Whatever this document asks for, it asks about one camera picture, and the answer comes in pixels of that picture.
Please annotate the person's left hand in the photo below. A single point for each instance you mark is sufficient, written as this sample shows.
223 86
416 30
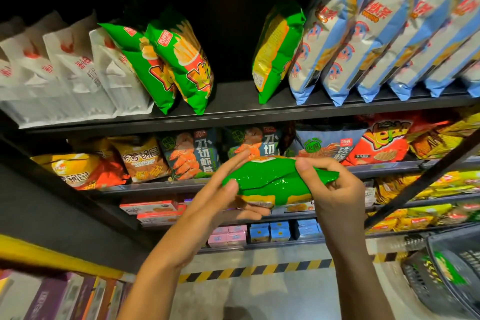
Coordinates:
202 218

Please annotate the person's right hand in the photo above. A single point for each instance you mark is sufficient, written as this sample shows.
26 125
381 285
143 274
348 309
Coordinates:
341 203

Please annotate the dark shrimp chip bags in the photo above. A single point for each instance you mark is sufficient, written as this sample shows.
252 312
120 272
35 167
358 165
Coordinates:
251 140
330 143
187 155

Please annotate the row of small blue boxes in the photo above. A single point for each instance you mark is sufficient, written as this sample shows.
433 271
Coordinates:
279 231

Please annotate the row of orange chip bags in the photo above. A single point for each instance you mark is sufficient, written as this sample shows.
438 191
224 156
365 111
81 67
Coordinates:
382 140

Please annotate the tan snack bag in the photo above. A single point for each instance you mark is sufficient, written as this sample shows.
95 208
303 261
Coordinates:
142 158

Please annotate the black metal shelf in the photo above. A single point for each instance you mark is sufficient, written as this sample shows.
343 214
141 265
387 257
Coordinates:
225 102

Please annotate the orange yellow snack bag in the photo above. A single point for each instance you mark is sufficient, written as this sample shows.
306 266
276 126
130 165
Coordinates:
67 170

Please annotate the row of green snack bags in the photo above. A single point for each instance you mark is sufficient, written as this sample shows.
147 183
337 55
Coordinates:
180 61

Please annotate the row of plain white bags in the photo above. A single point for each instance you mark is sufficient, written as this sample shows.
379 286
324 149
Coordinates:
60 76

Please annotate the black shopping basket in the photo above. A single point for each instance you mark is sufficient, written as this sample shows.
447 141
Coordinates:
457 297

